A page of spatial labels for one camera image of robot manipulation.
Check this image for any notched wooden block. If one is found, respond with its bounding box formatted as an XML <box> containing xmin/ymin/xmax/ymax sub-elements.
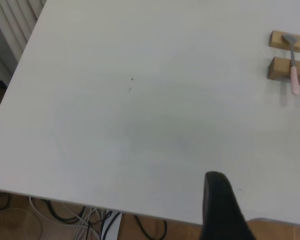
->
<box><xmin>266</xmin><ymin>56</ymin><xmax>300</xmax><ymax>86</ymax></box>

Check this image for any white cable bundle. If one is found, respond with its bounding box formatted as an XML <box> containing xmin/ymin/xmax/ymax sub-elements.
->
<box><xmin>28</xmin><ymin>196</ymin><xmax>103</xmax><ymax>240</ymax></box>

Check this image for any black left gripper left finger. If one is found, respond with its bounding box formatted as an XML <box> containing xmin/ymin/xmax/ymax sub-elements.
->
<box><xmin>199</xmin><ymin>171</ymin><xmax>256</xmax><ymax>240</ymax></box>

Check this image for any flat wooden block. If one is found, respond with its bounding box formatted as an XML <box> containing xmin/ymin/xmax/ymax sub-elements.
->
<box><xmin>269</xmin><ymin>30</ymin><xmax>300</xmax><ymax>53</ymax></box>

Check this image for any metal spoon with pink handle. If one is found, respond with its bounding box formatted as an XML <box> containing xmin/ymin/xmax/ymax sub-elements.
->
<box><xmin>282</xmin><ymin>33</ymin><xmax>300</xmax><ymax>96</ymax></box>

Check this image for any white pleated curtain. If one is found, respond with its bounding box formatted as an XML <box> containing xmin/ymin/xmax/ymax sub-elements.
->
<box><xmin>0</xmin><ymin>0</ymin><xmax>45</xmax><ymax>85</ymax></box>

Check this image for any white table leg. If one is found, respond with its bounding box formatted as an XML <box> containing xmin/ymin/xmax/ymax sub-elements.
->
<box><xmin>99</xmin><ymin>211</ymin><xmax>123</xmax><ymax>240</ymax></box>

